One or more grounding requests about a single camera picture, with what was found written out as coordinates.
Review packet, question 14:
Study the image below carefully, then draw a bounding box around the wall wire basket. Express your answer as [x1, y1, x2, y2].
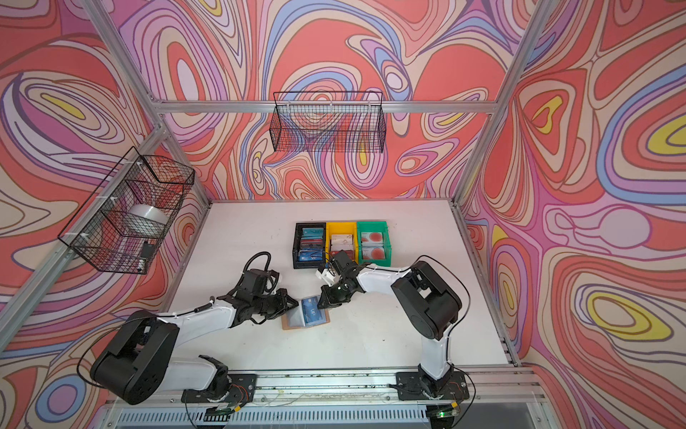
[269, 90, 387, 154]
[58, 148, 196, 275]

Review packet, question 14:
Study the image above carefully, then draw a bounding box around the left wall wire basket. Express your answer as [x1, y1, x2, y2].
[58, 148, 196, 275]

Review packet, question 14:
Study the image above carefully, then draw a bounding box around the green plastic bin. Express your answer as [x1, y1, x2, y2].
[357, 221, 392, 267]

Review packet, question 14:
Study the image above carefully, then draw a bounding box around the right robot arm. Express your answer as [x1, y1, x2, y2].
[316, 253, 463, 382]

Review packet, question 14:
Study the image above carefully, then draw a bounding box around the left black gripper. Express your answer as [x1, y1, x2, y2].
[250, 289, 300, 320]

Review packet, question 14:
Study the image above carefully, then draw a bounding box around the aluminium front rail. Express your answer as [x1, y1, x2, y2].
[102, 366, 552, 424]

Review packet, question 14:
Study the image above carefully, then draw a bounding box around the blue credit card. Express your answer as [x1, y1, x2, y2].
[300, 296, 328, 327]

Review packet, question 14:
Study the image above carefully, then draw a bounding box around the black plastic bin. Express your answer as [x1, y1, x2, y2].
[292, 222, 326, 269]

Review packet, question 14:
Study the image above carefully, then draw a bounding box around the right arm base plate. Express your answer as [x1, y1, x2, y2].
[391, 370, 471, 403]

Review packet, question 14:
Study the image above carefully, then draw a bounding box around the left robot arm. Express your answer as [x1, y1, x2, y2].
[89, 269, 299, 405]

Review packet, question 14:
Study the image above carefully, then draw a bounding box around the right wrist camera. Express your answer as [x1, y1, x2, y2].
[315, 265, 339, 287]

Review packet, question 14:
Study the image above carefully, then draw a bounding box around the back wall wire basket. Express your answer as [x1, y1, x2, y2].
[269, 90, 387, 154]

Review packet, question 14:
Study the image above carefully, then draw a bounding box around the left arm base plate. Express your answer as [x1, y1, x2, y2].
[182, 373, 257, 406]

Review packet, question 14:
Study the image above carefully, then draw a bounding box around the yellow plastic bin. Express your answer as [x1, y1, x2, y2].
[325, 222, 359, 263]

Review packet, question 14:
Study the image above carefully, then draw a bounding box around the tan leather card holder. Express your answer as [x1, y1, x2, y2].
[282, 296, 330, 331]

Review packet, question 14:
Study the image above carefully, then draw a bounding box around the white tape roll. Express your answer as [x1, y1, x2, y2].
[124, 204, 169, 239]

